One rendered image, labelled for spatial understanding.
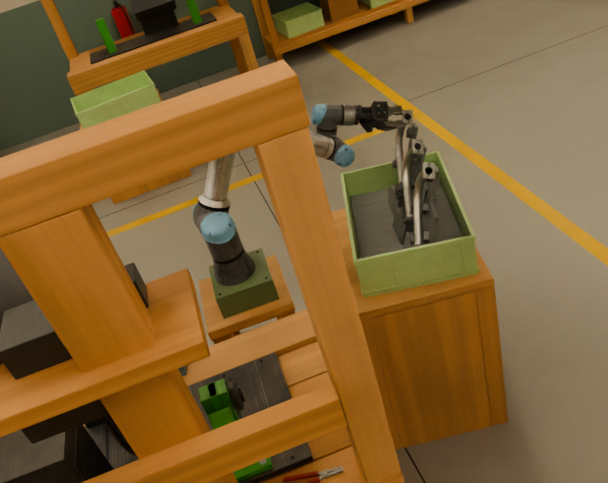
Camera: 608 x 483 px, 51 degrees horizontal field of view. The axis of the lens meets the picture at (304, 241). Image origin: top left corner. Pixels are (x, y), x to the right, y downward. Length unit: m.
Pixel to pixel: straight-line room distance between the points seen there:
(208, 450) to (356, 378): 0.34
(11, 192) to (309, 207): 0.48
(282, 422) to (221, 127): 0.63
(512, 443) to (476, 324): 0.61
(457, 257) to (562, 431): 0.94
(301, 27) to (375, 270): 4.85
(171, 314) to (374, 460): 0.64
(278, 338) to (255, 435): 0.76
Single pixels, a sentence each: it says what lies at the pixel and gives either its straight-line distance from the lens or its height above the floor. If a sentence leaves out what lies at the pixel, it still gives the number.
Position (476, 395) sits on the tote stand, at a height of 0.22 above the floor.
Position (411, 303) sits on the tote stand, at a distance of 2.26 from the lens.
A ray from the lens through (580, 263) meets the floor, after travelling 3.58.
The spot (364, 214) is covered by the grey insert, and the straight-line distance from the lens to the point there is 2.61.
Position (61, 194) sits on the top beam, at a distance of 1.06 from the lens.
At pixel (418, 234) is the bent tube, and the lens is 2.23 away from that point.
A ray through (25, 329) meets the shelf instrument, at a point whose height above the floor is 1.61.
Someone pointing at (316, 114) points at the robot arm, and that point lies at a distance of 2.33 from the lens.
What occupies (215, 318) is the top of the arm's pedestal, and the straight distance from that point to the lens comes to 2.34.
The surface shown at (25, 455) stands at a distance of 1.66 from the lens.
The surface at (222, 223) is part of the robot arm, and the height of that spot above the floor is 1.17.
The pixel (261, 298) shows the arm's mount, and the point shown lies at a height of 0.88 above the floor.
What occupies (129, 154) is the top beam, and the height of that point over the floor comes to 1.91.
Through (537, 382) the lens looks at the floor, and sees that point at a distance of 3.01.
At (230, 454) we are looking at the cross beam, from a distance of 1.40.
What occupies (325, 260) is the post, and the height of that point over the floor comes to 1.58.
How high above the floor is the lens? 2.30
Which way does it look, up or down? 35 degrees down
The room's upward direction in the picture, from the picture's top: 17 degrees counter-clockwise
